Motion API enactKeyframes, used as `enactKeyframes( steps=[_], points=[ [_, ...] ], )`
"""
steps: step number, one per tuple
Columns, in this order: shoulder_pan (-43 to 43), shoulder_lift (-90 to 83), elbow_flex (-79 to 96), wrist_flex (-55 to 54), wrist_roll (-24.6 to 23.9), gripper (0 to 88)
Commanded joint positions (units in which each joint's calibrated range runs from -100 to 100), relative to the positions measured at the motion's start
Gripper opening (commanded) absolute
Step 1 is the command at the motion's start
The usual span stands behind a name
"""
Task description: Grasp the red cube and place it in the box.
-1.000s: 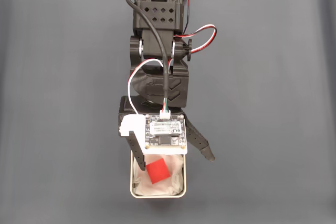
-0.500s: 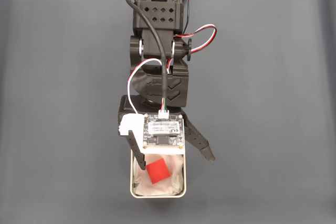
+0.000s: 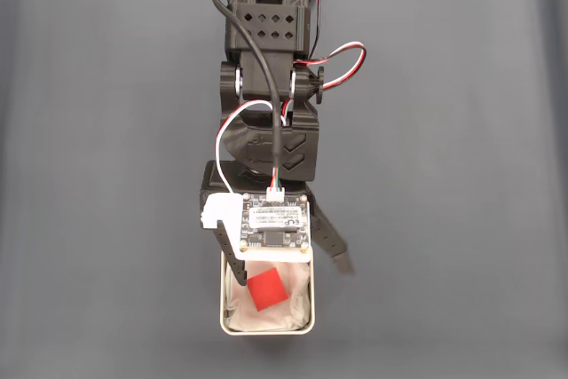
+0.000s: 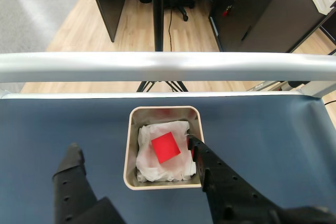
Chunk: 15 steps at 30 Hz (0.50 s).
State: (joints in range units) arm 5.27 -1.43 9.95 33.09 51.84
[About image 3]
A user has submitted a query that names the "camera board on white mount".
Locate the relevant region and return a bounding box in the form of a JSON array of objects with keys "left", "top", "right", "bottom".
[{"left": 199, "top": 192, "right": 313, "bottom": 263}]

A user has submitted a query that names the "white tissue paper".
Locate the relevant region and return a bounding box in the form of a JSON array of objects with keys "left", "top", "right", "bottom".
[{"left": 225, "top": 261, "right": 312, "bottom": 332}]

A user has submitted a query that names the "red white servo cable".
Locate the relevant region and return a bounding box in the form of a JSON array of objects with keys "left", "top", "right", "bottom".
[
  {"left": 215, "top": 101, "right": 274, "bottom": 196},
  {"left": 304, "top": 0, "right": 367, "bottom": 90}
]

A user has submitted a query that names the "beige square box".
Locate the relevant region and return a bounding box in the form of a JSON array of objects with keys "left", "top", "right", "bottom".
[{"left": 219, "top": 249, "right": 317, "bottom": 336}]

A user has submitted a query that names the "red cube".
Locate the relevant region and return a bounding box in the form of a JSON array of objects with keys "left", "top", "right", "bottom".
[{"left": 246, "top": 267, "right": 289, "bottom": 312}]

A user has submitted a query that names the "black camera cable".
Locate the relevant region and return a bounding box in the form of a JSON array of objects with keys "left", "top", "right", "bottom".
[{"left": 207, "top": 0, "right": 286, "bottom": 197}]

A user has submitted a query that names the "dark grey table mat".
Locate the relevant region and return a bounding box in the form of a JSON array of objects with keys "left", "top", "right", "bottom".
[{"left": 0, "top": 0, "right": 568, "bottom": 379}]

